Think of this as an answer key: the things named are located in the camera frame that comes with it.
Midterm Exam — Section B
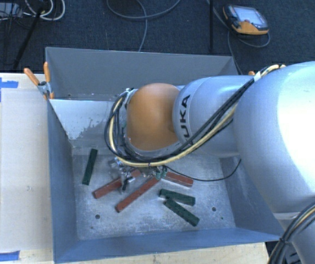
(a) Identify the grey metal bin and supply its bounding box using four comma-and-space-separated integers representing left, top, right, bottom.
45, 47, 285, 264

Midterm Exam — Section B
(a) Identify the red-brown flat block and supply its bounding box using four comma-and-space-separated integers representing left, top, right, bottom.
114, 175, 161, 214
92, 169, 142, 200
162, 171, 195, 188

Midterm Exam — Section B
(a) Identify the pale wood flat board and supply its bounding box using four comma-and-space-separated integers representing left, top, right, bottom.
0, 88, 54, 254

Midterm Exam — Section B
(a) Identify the dark green flat block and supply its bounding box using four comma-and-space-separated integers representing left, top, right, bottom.
163, 198, 201, 228
158, 188, 196, 207
81, 148, 98, 186

